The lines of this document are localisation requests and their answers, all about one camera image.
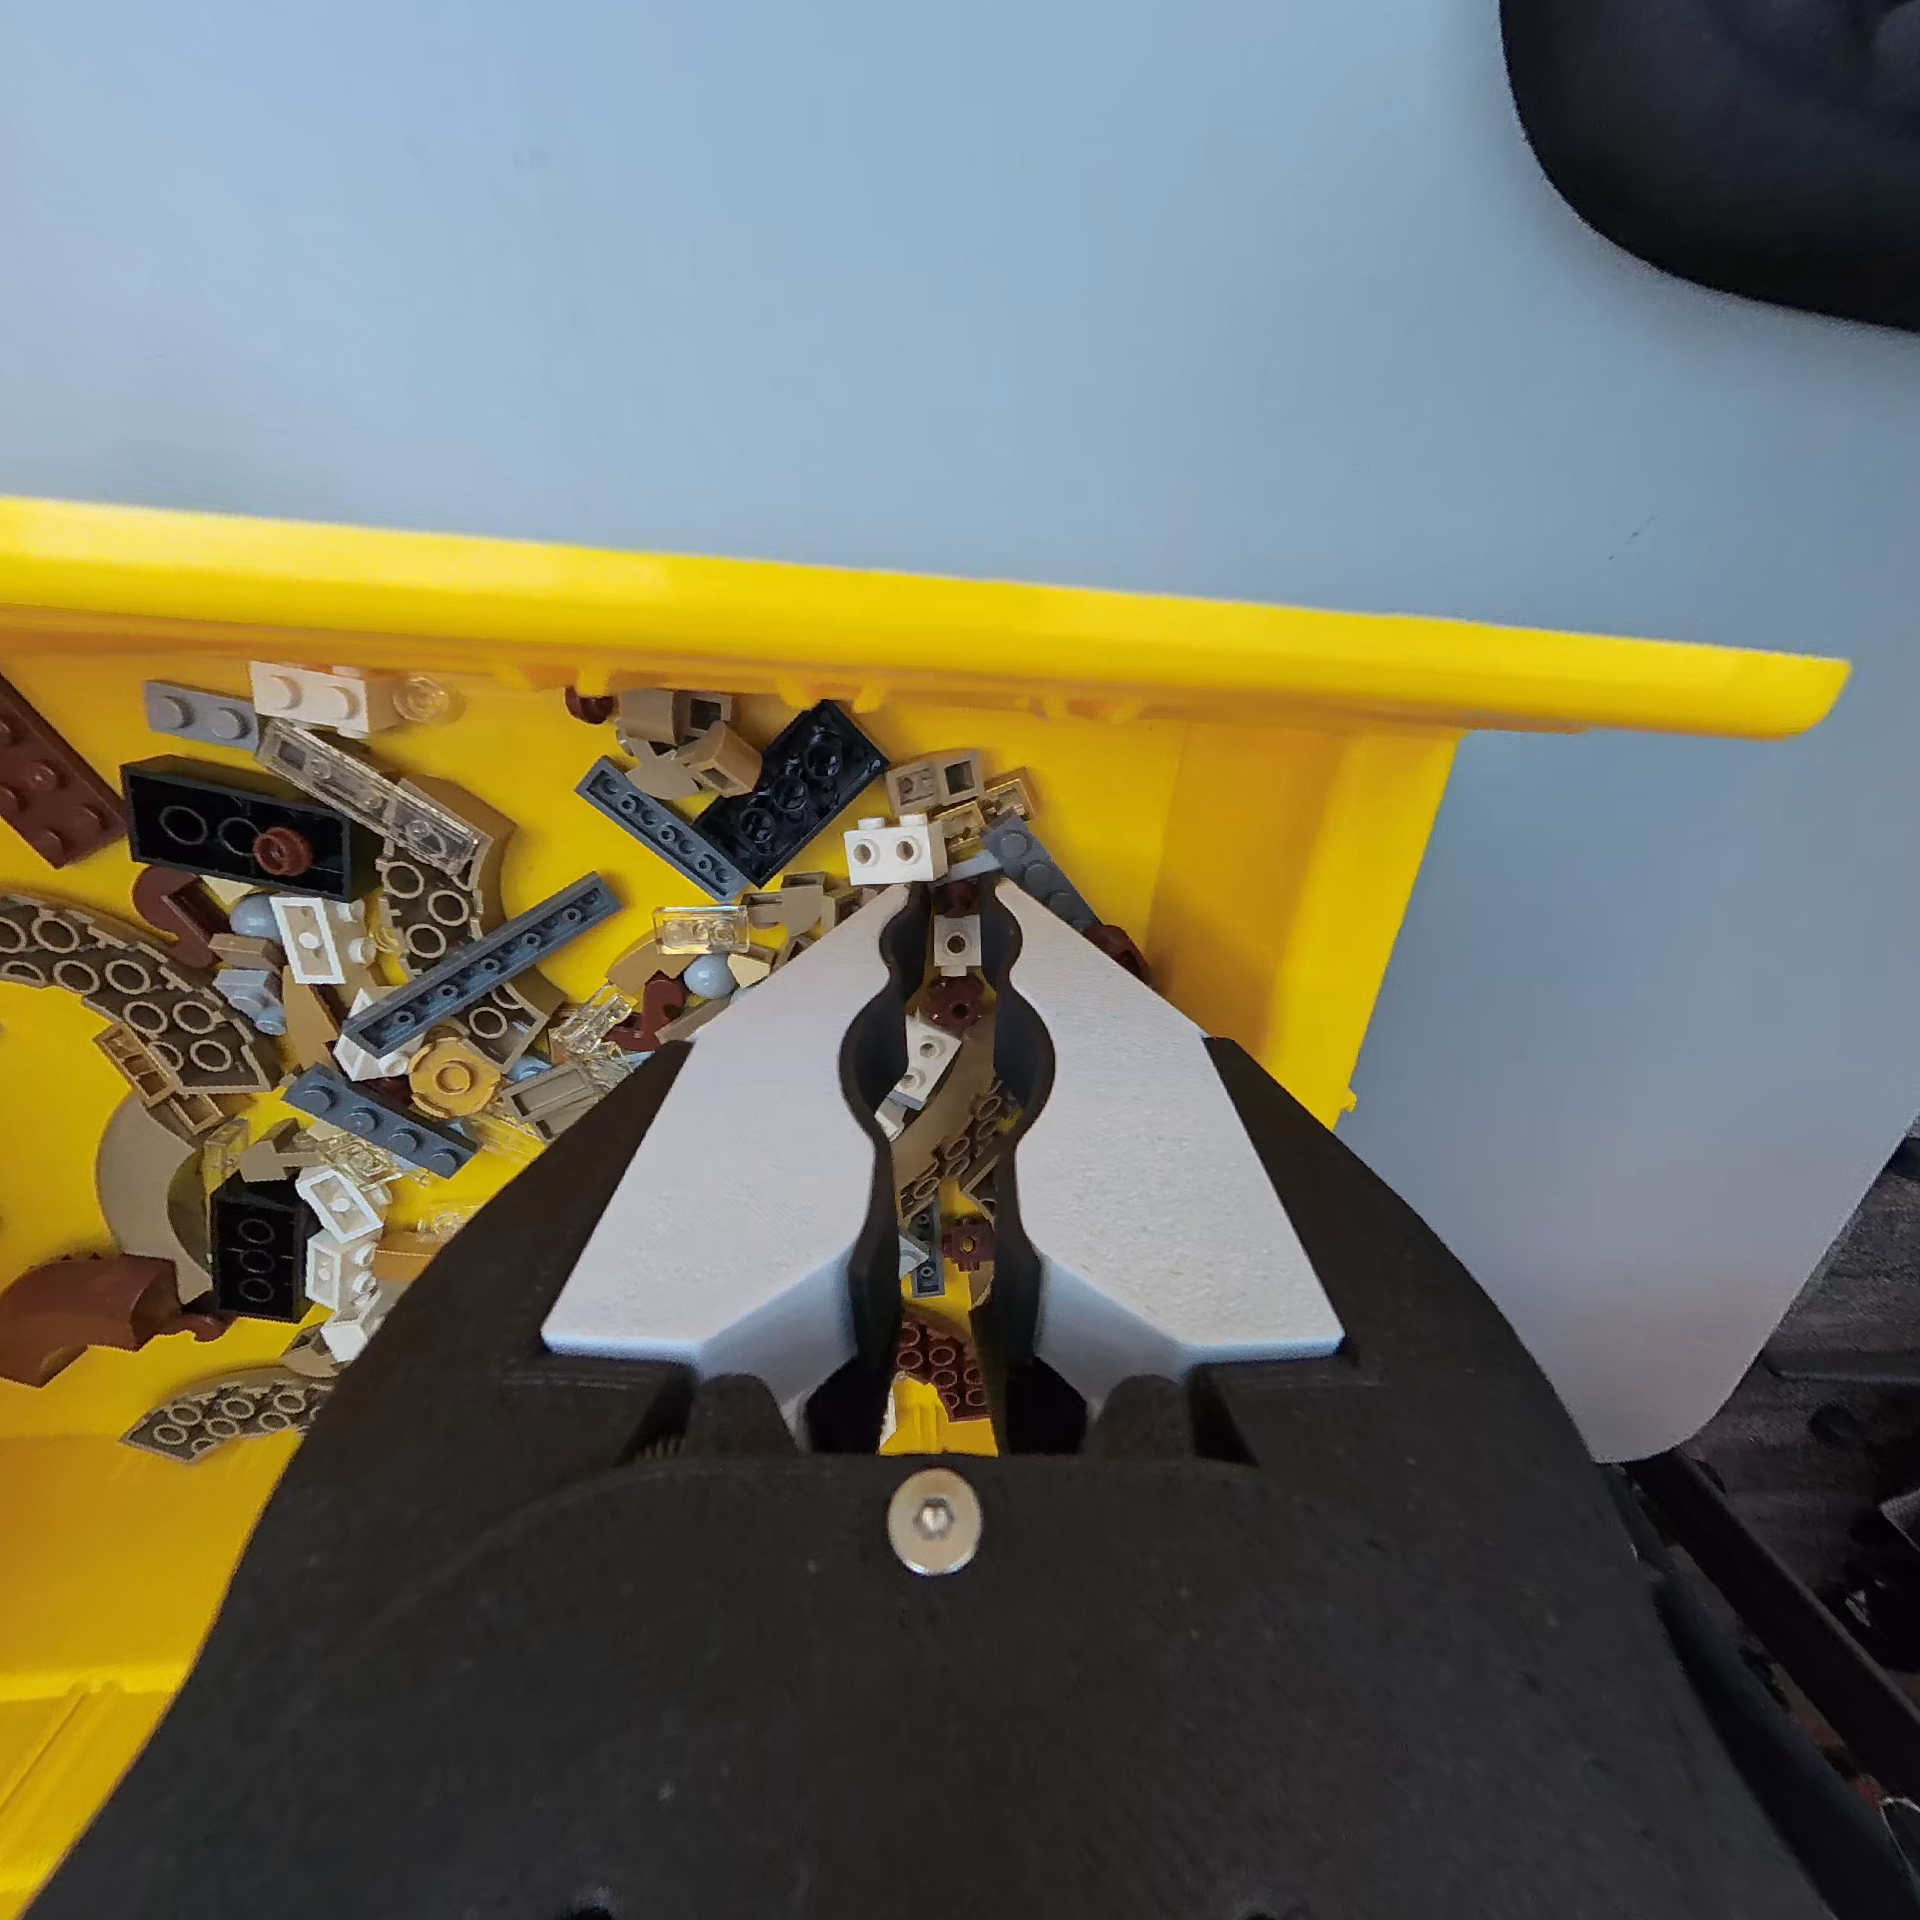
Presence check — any pile of toy bricks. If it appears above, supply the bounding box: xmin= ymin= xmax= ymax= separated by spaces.
xmin=0 ymin=660 xmax=1162 ymax=1465

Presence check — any grey desk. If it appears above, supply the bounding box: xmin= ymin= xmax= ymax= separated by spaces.
xmin=0 ymin=0 xmax=1920 ymax=1465

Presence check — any yellow plastic bin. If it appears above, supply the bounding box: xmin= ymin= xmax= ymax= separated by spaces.
xmin=0 ymin=496 xmax=1854 ymax=1920

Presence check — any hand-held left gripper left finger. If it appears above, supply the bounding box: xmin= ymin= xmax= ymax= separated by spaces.
xmin=541 ymin=884 xmax=915 ymax=1445

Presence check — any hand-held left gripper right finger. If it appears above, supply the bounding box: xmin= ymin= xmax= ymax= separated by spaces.
xmin=983 ymin=877 xmax=1346 ymax=1445

